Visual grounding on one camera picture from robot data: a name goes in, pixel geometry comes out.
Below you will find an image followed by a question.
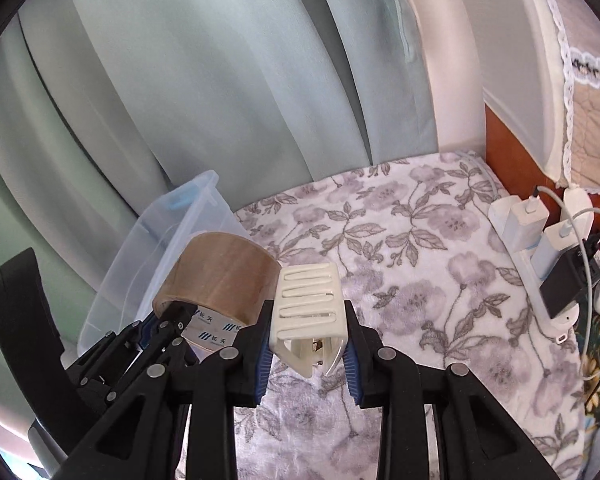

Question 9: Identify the cream hair claw clip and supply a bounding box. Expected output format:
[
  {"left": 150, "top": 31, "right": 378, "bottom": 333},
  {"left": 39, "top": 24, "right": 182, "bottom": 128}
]
[{"left": 270, "top": 261, "right": 348, "bottom": 378}]

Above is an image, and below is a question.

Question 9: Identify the pale green curtain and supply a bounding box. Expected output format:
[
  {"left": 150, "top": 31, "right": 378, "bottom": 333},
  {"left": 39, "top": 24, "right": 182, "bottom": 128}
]
[{"left": 0, "top": 0, "right": 441, "bottom": 281}]

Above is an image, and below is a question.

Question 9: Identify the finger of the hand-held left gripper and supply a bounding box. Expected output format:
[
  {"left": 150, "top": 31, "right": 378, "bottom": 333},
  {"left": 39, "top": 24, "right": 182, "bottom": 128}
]
[
  {"left": 105, "top": 320, "right": 161, "bottom": 363},
  {"left": 152, "top": 305, "right": 201, "bottom": 361}
]

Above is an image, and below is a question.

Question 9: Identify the clear plastic storage box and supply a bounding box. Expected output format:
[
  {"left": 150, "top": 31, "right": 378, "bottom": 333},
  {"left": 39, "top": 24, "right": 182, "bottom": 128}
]
[{"left": 77, "top": 170, "right": 253, "bottom": 356}]

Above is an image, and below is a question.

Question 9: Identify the white plug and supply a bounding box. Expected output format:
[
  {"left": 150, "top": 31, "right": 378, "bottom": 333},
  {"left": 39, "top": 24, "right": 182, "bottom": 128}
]
[{"left": 562, "top": 187, "right": 595, "bottom": 233}]

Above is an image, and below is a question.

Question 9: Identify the white charger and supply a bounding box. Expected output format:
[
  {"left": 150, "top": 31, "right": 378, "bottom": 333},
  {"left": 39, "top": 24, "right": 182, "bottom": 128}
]
[
  {"left": 530, "top": 222, "right": 578, "bottom": 281},
  {"left": 502, "top": 200, "right": 550, "bottom": 251}
]

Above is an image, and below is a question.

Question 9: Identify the white power strip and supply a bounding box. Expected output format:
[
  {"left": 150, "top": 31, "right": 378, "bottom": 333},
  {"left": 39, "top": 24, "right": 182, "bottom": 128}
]
[{"left": 487, "top": 195, "right": 581, "bottom": 346}]

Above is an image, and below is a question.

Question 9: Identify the beige quilted lace cover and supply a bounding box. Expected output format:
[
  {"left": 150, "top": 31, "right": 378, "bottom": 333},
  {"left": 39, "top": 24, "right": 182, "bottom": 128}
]
[{"left": 510, "top": 0, "right": 600, "bottom": 196}]

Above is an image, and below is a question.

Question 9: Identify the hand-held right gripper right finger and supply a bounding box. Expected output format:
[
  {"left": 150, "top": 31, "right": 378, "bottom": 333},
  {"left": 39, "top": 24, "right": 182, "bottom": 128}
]
[{"left": 341, "top": 300, "right": 551, "bottom": 480}]

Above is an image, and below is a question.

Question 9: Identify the white curved headboard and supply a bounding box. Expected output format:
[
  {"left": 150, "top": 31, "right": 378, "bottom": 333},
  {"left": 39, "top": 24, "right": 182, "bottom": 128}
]
[{"left": 472, "top": 0, "right": 573, "bottom": 183}]

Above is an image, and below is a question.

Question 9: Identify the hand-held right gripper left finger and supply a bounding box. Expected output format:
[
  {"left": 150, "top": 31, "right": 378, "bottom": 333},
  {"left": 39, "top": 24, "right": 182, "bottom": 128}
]
[{"left": 62, "top": 299, "right": 276, "bottom": 480}]

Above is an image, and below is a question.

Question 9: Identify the black charger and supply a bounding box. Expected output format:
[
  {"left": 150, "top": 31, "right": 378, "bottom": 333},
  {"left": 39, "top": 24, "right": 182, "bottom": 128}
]
[{"left": 539, "top": 247, "right": 600, "bottom": 318}]

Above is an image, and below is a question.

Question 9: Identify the grey floral blanket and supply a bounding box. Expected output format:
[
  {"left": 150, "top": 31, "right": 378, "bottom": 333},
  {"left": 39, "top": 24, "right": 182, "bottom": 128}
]
[{"left": 175, "top": 150, "right": 593, "bottom": 480}]

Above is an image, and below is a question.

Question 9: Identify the brown packing tape roll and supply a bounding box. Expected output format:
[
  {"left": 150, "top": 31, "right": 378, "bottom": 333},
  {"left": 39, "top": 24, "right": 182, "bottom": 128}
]
[{"left": 152, "top": 232, "right": 283, "bottom": 358}]

